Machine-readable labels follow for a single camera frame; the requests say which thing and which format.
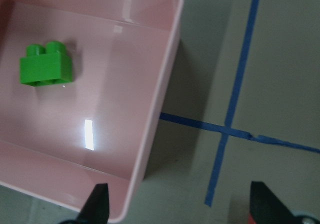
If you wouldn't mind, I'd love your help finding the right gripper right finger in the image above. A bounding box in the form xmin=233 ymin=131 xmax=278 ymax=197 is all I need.
xmin=249 ymin=181 xmax=298 ymax=224

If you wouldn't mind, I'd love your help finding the green two-stud block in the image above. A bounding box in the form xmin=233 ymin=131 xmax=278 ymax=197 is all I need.
xmin=19 ymin=41 xmax=74 ymax=87

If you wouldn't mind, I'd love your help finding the pink plastic box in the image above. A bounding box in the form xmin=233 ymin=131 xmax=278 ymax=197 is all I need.
xmin=0 ymin=0 xmax=184 ymax=223

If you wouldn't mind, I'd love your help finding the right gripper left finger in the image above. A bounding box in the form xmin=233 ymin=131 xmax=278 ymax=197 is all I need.
xmin=76 ymin=183 xmax=110 ymax=224

